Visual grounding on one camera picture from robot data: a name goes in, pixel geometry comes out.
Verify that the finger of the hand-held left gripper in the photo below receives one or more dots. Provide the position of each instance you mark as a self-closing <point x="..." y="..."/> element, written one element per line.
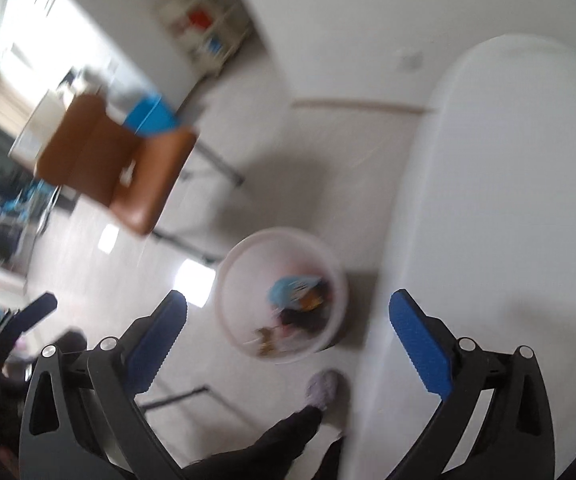
<point x="70" y="342"/>
<point x="38" y="310"/>

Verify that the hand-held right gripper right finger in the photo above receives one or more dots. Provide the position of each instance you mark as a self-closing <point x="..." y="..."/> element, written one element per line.
<point x="420" y="345"/>

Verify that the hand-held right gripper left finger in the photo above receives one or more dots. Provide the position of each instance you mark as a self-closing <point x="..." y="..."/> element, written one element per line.
<point x="160" y="340"/>

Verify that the white wastebasket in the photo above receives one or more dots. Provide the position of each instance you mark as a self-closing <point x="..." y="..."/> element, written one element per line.
<point x="238" y="270"/>

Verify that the brown wrapper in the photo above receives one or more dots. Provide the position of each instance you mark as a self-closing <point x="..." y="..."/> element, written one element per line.
<point x="267" y="337"/>

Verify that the black foam mesh pad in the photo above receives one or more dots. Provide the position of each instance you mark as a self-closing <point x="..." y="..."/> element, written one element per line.
<point x="308" y="320"/>

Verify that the blue white machine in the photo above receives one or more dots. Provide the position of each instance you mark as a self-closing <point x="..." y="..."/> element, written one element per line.
<point x="23" y="205"/>

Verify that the light slipper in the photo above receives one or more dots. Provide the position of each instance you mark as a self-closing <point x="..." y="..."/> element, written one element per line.
<point x="323" y="389"/>

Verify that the person's black pants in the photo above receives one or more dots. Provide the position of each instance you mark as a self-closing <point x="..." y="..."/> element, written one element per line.
<point x="278" y="440"/>

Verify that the white paper scrap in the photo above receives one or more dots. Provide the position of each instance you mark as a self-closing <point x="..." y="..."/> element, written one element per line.
<point x="128" y="171"/>

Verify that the brown leather chair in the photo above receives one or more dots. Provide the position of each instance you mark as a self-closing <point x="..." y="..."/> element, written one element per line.
<point x="118" y="160"/>

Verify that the white desk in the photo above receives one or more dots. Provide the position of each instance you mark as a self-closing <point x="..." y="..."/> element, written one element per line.
<point x="38" y="125"/>

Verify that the blue plastic bin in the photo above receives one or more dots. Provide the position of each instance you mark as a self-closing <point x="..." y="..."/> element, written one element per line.
<point x="150" y="117"/>

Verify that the blue item in cart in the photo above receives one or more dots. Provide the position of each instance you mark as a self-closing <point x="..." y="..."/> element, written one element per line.
<point x="212" y="46"/>

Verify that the red item in cart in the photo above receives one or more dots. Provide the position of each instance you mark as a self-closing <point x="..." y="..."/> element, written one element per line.
<point x="200" y="19"/>

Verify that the white shelf cart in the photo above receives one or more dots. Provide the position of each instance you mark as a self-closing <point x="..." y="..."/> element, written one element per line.
<point x="183" y="5"/>

